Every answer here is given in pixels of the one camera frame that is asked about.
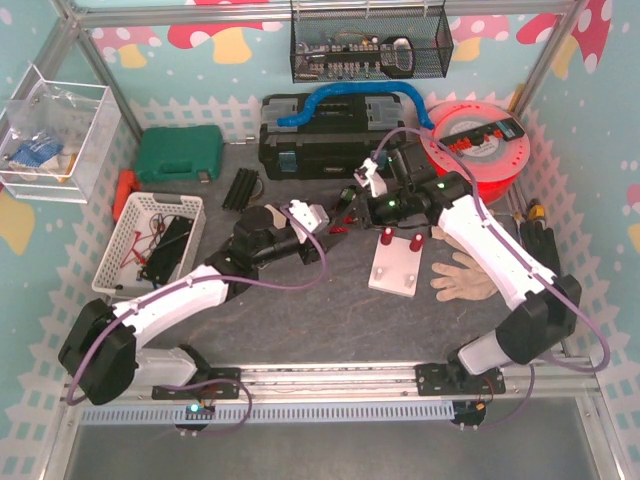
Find orange handled tool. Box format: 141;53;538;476
112;169;140;222

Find clear acrylic box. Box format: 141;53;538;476
1;65;121;204

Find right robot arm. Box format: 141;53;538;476
354;144;581;393

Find white slotted cable duct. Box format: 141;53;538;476
79;400;455;426

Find orange black pliers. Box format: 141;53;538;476
329;197;366;230

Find brown tape roll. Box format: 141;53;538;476
248;178;265;204

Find white peg board fixture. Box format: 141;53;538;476
368;233;423;298

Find black aluminium extrusion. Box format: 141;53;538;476
222;168;258;212

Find black rubber glove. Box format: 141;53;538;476
519;220;561;277

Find black toolbox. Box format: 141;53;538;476
258;93;404;181

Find blue corrugated hose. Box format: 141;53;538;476
277;81;437;131

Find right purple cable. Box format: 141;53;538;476
372;127;612;432

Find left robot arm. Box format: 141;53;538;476
58;200;343;406

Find yellow black screwdriver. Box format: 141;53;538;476
512;199;546;224

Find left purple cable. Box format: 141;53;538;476
64;202;330;436

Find blue white glove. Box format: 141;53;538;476
8;131;64;171

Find purple cable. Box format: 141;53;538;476
372;127;612;432
64;202;330;436

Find black circuit board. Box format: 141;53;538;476
140;216;194;287

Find red filament spool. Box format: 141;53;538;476
420;100;531;205

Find red large spring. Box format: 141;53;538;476
380;227;395;246

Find white perforated basket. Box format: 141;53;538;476
92;192;206;299

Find green plastic case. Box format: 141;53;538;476
134;125;224;183

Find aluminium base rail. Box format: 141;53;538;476
86;362;601;406

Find black wire mesh basket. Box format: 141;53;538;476
290;6;454;83

